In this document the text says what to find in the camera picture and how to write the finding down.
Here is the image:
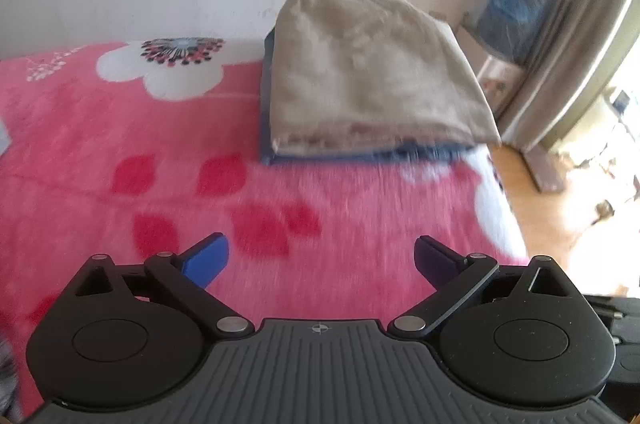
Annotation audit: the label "beige pants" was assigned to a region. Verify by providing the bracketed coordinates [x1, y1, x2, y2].
[269, 0, 501, 157]

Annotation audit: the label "brown doormat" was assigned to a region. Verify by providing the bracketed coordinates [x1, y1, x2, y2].
[522, 149, 565, 194]

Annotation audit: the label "blue water bottle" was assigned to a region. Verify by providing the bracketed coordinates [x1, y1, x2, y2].
[475, 0, 561, 65]

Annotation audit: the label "pink floral blanket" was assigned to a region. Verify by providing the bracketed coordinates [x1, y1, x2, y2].
[0, 36, 531, 420]

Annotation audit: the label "folded blue jeans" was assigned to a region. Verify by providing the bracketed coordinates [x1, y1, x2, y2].
[259, 26, 476, 166]

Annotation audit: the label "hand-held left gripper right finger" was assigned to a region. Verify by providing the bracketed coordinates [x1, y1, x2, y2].
[387, 235, 581, 339]

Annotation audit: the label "white water dispenser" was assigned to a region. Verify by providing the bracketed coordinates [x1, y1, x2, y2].
[457, 24, 526, 115]

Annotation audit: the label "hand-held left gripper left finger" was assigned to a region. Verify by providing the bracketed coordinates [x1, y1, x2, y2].
[72, 232, 255, 339]

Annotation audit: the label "beige curtain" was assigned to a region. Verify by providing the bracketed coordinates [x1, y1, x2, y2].
[497, 0, 640, 152]

